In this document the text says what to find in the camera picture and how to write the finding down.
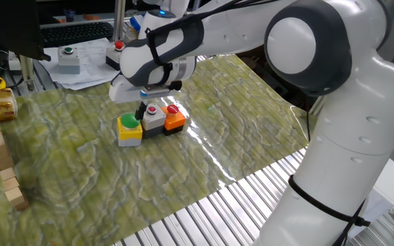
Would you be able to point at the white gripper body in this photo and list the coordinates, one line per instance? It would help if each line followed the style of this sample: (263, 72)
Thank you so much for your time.
(123, 92)

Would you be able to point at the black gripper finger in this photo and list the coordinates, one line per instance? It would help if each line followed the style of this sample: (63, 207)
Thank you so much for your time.
(144, 111)
(139, 112)

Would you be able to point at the grey box small red button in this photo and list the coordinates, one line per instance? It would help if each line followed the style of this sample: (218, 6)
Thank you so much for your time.
(153, 121)

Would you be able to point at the yellow box green button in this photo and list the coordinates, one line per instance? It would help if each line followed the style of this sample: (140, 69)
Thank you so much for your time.
(129, 131)

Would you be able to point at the orange box red mushroom button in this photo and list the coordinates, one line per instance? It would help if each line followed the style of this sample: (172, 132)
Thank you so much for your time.
(174, 121)

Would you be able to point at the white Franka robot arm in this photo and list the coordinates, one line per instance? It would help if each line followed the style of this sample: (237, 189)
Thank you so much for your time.
(347, 136)

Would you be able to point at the black white box red button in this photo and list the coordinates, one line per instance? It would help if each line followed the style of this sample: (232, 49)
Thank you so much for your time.
(113, 58)

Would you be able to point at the white paper sheets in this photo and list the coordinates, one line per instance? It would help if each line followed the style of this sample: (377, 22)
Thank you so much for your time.
(91, 65)

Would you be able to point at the grey box green button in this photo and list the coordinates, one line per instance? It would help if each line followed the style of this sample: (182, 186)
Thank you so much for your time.
(68, 61)

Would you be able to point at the blue plastic object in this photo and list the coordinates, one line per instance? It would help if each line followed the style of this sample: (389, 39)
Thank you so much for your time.
(135, 24)

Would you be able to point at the black keyboard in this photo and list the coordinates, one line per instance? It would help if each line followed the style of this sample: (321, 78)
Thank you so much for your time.
(77, 34)

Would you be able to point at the small orange object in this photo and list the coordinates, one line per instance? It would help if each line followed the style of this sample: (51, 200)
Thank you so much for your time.
(91, 17)

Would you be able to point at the green marble pattern mat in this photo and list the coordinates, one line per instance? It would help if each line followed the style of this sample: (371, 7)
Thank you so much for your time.
(80, 171)

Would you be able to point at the dark blue jar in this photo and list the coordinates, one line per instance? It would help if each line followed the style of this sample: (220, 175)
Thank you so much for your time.
(69, 15)

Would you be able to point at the black monitor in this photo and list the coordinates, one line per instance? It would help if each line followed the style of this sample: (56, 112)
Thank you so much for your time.
(9, 27)

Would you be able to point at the small wooden block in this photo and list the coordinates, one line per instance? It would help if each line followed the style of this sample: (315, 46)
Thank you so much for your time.
(10, 184)
(14, 196)
(7, 173)

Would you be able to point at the silver depth camera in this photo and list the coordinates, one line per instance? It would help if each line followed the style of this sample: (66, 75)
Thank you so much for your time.
(157, 92)

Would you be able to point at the aluminium profile post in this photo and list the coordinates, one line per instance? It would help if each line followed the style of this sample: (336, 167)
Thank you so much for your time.
(27, 73)
(119, 20)

